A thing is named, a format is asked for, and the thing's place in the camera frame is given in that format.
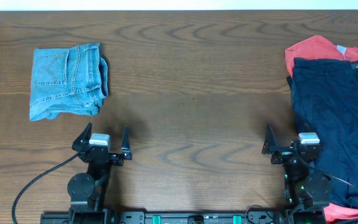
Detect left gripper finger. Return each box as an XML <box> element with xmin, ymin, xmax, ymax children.
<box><xmin>71</xmin><ymin>123</ymin><xmax>92</xmax><ymax>152</ymax></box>
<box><xmin>121</xmin><ymin>126</ymin><xmax>132</xmax><ymax>160</ymax></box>

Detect navy blue shorts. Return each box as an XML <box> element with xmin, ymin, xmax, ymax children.
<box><xmin>287</xmin><ymin>57</ymin><xmax>358</xmax><ymax>210</ymax></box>

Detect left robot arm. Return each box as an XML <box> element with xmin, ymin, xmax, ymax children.
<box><xmin>67</xmin><ymin>123</ymin><xmax>132</xmax><ymax>223</ymax></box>

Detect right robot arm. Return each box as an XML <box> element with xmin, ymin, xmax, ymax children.
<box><xmin>262</xmin><ymin>125</ymin><xmax>332</xmax><ymax>223</ymax></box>

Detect folded light blue jeans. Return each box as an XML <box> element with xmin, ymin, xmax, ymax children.
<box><xmin>29</xmin><ymin>43</ymin><xmax>108</xmax><ymax>121</ymax></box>

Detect red t-shirt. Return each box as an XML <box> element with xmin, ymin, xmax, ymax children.
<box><xmin>284</xmin><ymin>34</ymin><xmax>358</xmax><ymax>224</ymax></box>

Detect right black cable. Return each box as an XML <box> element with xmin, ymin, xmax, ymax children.
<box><xmin>293</xmin><ymin>146</ymin><xmax>358</xmax><ymax>224</ymax></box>

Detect black cable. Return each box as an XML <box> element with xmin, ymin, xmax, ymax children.
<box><xmin>293</xmin><ymin>146</ymin><xmax>358</xmax><ymax>224</ymax></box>
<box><xmin>11</xmin><ymin>152</ymin><xmax>80</xmax><ymax>224</ymax></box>

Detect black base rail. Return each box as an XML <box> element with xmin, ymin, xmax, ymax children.
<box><xmin>40</xmin><ymin>210</ymin><xmax>294</xmax><ymax>224</ymax></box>

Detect left black cable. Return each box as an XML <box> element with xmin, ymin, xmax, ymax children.
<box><xmin>11</xmin><ymin>152</ymin><xmax>80</xmax><ymax>224</ymax></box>

